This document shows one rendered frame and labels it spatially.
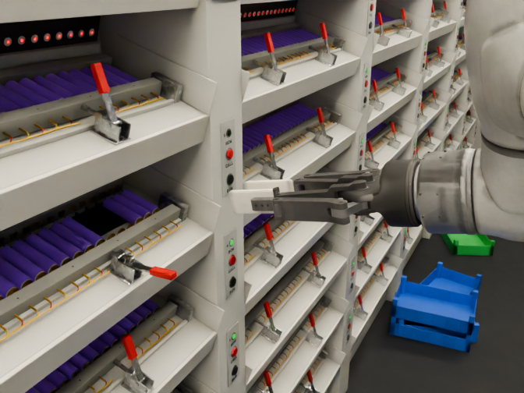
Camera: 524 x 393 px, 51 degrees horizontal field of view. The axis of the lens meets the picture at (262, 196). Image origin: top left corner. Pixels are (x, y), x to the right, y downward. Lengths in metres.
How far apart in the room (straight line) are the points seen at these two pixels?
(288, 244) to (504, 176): 0.77
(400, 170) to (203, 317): 0.50
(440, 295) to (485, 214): 1.82
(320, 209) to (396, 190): 0.08
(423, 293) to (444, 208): 1.82
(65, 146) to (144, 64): 0.26
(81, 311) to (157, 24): 0.42
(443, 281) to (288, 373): 1.37
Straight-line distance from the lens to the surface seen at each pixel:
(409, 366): 2.14
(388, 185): 0.59
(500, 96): 0.47
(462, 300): 2.37
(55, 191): 0.61
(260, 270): 1.13
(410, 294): 2.39
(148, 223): 0.82
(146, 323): 0.92
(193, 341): 0.94
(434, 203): 0.58
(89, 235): 0.79
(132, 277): 0.74
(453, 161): 0.58
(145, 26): 0.86
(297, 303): 1.38
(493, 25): 0.47
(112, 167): 0.67
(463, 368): 2.19
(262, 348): 1.24
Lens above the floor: 1.31
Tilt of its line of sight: 22 degrees down
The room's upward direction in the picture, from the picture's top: straight up
